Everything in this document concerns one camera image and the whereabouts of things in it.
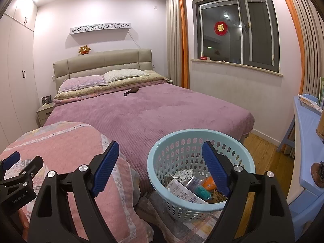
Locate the teal packet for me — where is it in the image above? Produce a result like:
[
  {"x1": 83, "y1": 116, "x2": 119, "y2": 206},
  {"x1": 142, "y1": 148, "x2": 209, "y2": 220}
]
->
[{"x1": 196, "y1": 184, "x2": 212, "y2": 199}]

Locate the purple pillow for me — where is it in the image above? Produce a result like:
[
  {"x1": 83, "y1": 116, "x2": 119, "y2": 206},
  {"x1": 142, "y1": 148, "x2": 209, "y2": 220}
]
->
[{"x1": 58, "y1": 75, "x2": 108, "y2": 93}]

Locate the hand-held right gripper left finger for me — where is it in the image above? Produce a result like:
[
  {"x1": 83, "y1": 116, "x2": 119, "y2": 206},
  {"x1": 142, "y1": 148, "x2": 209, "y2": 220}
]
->
[{"x1": 29, "y1": 141, "x2": 120, "y2": 243}]

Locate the wooden cylinder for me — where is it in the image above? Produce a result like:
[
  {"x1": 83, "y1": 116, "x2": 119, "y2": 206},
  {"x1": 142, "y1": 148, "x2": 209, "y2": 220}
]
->
[{"x1": 315, "y1": 111, "x2": 324, "y2": 140}]

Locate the dark framed window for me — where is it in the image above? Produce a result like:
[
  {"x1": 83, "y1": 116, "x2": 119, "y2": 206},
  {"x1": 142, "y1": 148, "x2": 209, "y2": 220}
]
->
[{"x1": 192, "y1": 0, "x2": 280, "y2": 73}]

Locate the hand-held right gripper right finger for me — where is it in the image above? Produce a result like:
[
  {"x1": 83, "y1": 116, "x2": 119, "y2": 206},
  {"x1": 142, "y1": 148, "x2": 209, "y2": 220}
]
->
[{"x1": 202, "y1": 140, "x2": 296, "y2": 243}]

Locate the beige orange curtain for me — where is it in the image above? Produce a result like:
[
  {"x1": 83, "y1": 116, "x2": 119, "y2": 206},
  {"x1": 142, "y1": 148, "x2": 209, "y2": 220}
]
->
[
  {"x1": 166, "y1": 0, "x2": 190, "y2": 90},
  {"x1": 277, "y1": 0, "x2": 324, "y2": 104}
]

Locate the brown cardboard piece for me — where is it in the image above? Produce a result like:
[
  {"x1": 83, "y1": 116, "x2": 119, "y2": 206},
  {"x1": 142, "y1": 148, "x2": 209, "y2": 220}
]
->
[{"x1": 210, "y1": 190, "x2": 227, "y2": 203}]

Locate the beige nightstand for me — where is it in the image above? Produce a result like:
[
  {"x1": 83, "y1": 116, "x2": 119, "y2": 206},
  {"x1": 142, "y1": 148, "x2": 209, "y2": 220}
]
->
[{"x1": 37, "y1": 104, "x2": 54, "y2": 127}]

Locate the blue white carton box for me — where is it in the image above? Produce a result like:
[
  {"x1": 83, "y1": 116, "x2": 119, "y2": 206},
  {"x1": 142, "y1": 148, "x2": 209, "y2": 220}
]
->
[{"x1": 165, "y1": 178, "x2": 208, "y2": 205}]

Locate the stone windowsill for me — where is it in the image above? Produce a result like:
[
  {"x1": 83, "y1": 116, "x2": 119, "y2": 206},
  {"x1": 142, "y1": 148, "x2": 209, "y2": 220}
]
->
[{"x1": 190, "y1": 59, "x2": 283, "y2": 78}]

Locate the white wardrobe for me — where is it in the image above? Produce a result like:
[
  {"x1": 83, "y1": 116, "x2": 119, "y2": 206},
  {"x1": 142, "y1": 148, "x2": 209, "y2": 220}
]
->
[{"x1": 0, "y1": 0, "x2": 39, "y2": 148}]

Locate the dotted patterned packet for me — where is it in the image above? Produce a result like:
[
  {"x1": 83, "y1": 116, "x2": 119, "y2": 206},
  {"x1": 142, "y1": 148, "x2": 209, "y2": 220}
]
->
[{"x1": 172, "y1": 170, "x2": 196, "y2": 183}]

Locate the purple bed blanket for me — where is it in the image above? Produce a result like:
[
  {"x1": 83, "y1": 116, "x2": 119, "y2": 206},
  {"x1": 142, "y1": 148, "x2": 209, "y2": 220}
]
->
[{"x1": 44, "y1": 80, "x2": 255, "y2": 190}]

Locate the blue desk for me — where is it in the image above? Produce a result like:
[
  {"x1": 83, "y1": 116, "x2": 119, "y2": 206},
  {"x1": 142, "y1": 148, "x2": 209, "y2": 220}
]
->
[{"x1": 276, "y1": 94, "x2": 324, "y2": 233}]

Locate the white cutout wall shelf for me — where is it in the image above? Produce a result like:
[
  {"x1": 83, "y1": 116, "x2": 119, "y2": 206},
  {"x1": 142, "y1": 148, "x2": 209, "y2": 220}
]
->
[{"x1": 70, "y1": 22, "x2": 132, "y2": 35}]

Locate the round wooden object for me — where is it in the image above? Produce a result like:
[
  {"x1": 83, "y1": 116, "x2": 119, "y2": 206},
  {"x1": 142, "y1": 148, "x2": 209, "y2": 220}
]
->
[{"x1": 310, "y1": 161, "x2": 324, "y2": 186}]

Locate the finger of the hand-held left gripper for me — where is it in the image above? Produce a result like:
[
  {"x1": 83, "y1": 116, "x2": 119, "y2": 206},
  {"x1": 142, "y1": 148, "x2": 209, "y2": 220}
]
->
[
  {"x1": 0, "y1": 151, "x2": 21, "y2": 174},
  {"x1": 5, "y1": 156, "x2": 44, "y2": 185}
]

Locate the light blue plastic basket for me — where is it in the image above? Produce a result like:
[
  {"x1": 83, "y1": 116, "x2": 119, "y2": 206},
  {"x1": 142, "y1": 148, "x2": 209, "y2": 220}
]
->
[{"x1": 147, "y1": 129, "x2": 256, "y2": 224}]

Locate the red round window decoration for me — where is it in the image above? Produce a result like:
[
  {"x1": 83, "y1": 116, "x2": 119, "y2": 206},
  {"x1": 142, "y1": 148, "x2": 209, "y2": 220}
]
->
[{"x1": 214, "y1": 21, "x2": 228, "y2": 35}]

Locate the beige padded headboard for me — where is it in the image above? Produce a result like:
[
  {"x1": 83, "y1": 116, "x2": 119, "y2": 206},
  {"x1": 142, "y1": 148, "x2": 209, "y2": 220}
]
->
[{"x1": 53, "y1": 48, "x2": 153, "y2": 88}]

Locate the dark brown object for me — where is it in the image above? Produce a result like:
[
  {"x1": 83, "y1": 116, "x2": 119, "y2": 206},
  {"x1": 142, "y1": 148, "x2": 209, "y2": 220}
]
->
[{"x1": 124, "y1": 87, "x2": 140, "y2": 97}]

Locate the white floral pillow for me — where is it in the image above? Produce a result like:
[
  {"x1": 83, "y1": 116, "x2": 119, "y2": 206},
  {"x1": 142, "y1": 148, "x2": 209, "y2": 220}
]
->
[{"x1": 102, "y1": 69, "x2": 151, "y2": 83}]

